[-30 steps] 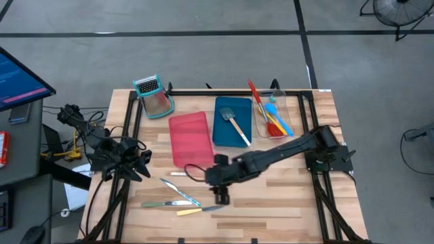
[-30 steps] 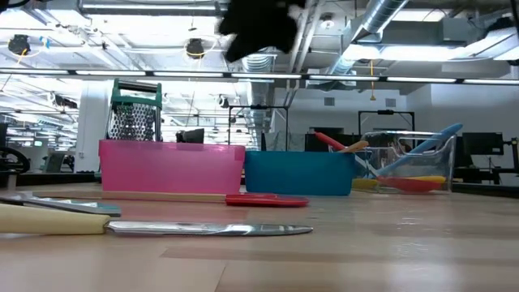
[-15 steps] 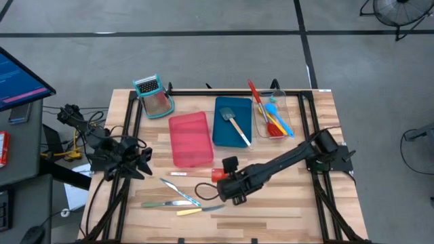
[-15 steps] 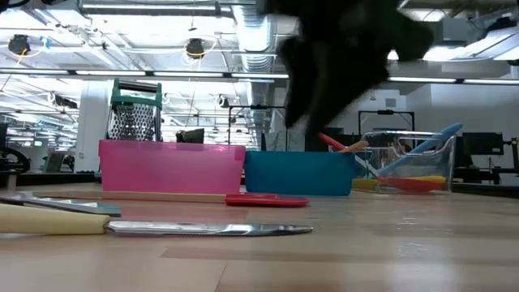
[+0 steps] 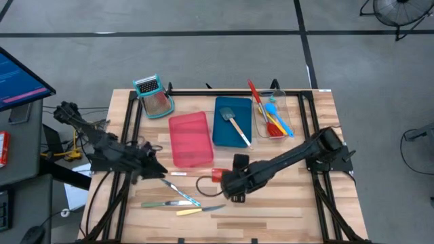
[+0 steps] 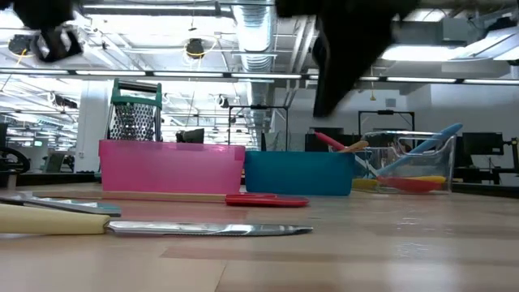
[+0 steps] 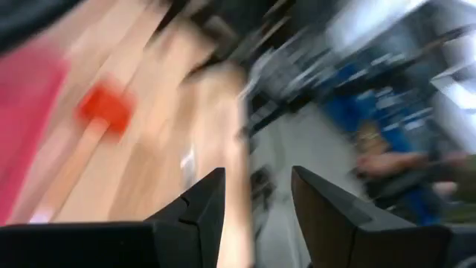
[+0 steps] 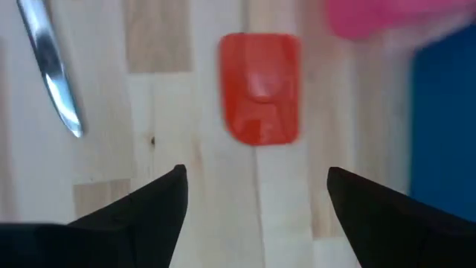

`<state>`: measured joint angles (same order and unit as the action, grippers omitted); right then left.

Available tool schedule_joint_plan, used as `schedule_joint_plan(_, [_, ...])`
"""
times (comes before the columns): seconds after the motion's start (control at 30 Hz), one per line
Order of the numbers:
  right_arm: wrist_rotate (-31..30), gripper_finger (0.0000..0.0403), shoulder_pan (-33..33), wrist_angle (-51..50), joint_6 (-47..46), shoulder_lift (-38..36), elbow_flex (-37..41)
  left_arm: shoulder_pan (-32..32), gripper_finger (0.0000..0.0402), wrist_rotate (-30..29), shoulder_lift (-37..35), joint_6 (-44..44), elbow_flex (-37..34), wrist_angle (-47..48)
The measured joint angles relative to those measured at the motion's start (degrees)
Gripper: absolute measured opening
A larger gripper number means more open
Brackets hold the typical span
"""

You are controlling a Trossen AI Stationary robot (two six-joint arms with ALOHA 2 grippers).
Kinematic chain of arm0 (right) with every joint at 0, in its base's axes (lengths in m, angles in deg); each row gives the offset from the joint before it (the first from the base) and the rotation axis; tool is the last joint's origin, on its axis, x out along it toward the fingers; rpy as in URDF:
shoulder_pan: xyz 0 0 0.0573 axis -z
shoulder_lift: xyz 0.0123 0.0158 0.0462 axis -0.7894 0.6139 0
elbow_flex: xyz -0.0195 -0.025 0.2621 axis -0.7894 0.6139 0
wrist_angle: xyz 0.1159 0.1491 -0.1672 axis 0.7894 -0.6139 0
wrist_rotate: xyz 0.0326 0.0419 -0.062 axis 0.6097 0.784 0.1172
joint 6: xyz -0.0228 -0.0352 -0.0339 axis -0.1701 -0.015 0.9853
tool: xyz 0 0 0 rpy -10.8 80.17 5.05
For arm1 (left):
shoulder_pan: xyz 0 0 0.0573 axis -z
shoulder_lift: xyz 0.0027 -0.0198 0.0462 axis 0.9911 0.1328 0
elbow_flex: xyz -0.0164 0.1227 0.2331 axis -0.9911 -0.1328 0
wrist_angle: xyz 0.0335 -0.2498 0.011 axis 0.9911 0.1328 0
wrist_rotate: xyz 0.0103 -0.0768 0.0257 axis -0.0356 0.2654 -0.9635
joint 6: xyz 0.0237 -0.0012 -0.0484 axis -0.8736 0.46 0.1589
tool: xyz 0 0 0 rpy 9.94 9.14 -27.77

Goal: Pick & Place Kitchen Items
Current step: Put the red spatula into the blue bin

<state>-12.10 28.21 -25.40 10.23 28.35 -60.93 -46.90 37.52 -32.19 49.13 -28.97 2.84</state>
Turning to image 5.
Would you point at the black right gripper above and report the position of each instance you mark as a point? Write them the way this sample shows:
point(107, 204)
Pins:
point(245, 178)

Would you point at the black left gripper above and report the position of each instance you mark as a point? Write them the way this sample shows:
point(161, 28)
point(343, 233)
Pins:
point(142, 162)

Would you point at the red slotted spatula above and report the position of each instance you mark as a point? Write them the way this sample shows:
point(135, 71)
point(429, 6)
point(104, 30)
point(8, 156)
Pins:
point(275, 129)

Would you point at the yellow silicone spatula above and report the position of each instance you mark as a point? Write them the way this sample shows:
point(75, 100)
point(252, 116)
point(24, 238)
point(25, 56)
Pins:
point(279, 128)

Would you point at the blue silicone spoon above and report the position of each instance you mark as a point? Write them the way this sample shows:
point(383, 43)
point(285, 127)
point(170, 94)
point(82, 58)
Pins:
point(270, 108)

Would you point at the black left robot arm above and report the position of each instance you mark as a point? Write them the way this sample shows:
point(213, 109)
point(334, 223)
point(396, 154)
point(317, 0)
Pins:
point(101, 142)

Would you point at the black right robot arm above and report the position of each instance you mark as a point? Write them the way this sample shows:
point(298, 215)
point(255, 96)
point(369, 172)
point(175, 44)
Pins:
point(298, 152)

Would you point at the small teal kitchen tool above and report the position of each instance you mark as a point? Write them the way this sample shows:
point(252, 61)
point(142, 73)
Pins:
point(272, 99)

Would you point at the blue-white patterned knife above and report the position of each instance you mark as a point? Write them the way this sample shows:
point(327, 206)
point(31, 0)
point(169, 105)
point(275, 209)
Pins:
point(184, 196)

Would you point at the pink translucent plastic bin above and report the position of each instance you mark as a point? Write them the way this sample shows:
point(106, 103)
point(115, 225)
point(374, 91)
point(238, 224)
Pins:
point(190, 139)

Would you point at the blue plastic bin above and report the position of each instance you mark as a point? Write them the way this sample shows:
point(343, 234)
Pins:
point(223, 132)

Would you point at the teal-framed metal box grater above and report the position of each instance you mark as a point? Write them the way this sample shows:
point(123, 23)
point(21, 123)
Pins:
point(156, 101)

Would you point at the white paper sheet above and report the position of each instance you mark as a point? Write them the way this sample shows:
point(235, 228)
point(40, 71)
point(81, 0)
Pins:
point(76, 196)

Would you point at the clear plastic bin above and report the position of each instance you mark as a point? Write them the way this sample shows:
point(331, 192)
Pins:
point(288, 105)

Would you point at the grey desk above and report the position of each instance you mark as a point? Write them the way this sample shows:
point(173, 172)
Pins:
point(23, 152)

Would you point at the black computer mouse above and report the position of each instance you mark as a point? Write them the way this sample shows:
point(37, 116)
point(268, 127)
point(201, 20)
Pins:
point(32, 235)

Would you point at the red box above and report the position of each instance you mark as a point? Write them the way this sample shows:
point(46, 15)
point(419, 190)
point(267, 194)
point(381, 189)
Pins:
point(4, 149)

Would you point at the black keyboard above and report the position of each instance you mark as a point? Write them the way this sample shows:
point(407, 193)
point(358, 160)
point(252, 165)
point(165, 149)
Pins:
point(5, 210)

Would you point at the computer monitor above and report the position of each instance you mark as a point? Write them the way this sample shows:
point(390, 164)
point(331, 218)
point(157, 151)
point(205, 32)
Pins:
point(17, 81)

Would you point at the grey chair base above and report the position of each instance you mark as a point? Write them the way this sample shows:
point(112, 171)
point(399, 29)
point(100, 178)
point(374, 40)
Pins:
point(420, 133)

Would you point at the black floor fan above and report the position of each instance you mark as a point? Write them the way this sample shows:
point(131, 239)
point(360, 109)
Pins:
point(400, 11)

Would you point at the black metal rig frame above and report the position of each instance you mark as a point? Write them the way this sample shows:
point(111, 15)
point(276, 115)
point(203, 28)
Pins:
point(234, 93)

